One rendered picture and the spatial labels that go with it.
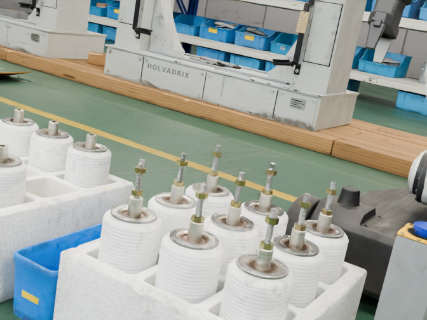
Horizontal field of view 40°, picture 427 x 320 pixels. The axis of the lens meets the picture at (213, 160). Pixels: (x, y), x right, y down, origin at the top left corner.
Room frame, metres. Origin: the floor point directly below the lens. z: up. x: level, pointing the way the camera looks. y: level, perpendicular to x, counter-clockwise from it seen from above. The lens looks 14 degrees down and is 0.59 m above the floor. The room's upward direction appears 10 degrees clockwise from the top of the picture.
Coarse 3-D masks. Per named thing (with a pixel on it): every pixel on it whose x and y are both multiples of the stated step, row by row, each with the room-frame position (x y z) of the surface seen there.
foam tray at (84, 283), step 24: (96, 240) 0.93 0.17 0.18; (72, 264) 0.85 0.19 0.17; (96, 264) 0.84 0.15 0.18; (72, 288) 0.85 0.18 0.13; (96, 288) 0.83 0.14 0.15; (120, 288) 0.80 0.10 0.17; (144, 288) 0.80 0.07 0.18; (336, 288) 0.91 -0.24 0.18; (360, 288) 1.00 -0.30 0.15; (72, 312) 0.85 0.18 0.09; (96, 312) 0.82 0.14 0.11; (120, 312) 0.80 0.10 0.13; (144, 312) 0.78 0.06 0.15; (168, 312) 0.76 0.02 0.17; (192, 312) 0.75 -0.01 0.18; (216, 312) 0.79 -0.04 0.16; (288, 312) 0.81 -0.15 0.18; (312, 312) 0.81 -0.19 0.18; (336, 312) 0.89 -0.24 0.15
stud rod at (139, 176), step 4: (140, 160) 0.89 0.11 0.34; (144, 160) 0.90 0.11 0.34; (140, 164) 0.89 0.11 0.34; (140, 176) 0.89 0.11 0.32; (136, 180) 0.90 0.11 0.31; (140, 180) 0.89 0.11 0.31; (136, 184) 0.89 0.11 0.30; (140, 184) 0.89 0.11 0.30; (136, 188) 0.89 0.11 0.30; (140, 188) 0.90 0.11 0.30; (136, 196) 0.89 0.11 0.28
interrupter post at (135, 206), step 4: (132, 196) 0.90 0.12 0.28; (132, 200) 0.89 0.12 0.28; (136, 200) 0.89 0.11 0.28; (140, 200) 0.89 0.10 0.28; (128, 204) 0.89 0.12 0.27; (132, 204) 0.89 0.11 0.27; (136, 204) 0.89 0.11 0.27; (140, 204) 0.89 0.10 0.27; (128, 208) 0.89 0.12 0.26; (132, 208) 0.89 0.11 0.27; (136, 208) 0.89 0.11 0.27; (140, 208) 0.89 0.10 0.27; (128, 212) 0.89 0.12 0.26; (132, 212) 0.89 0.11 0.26; (136, 212) 0.89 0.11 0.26; (140, 212) 0.89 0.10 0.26; (132, 216) 0.89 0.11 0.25; (136, 216) 0.89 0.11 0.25
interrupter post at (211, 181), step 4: (208, 176) 1.10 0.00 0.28; (208, 180) 1.09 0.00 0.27; (212, 180) 1.09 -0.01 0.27; (216, 180) 1.09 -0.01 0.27; (208, 184) 1.09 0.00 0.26; (212, 184) 1.09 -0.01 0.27; (216, 184) 1.10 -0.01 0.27; (208, 188) 1.09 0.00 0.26; (212, 188) 1.09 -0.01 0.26; (216, 188) 1.10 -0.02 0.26
